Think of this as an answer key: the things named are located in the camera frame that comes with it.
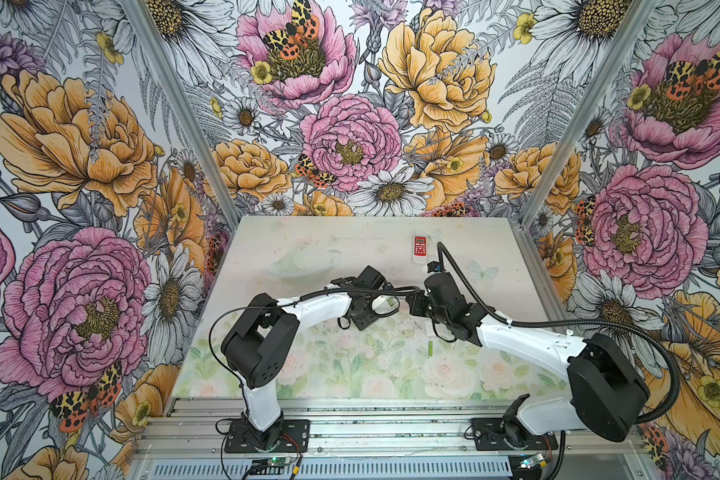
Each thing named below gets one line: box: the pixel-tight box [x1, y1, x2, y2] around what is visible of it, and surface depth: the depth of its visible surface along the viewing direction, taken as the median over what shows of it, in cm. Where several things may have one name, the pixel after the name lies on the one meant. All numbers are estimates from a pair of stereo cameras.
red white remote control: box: [412, 233, 428, 265], surface depth 115 cm
